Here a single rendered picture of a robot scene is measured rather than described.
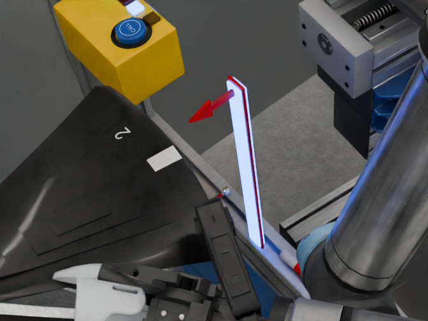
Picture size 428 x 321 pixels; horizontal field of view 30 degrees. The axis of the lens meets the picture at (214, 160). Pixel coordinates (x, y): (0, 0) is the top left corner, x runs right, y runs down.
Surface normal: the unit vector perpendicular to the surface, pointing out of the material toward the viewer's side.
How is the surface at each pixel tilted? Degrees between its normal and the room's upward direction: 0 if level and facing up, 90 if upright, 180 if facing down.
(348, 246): 74
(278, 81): 90
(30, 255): 8
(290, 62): 90
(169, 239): 20
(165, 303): 6
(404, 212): 82
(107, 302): 6
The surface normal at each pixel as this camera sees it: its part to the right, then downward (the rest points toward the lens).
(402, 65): 0.52, 0.66
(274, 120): -0.11, -0.58
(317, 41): -0.84, 0.48
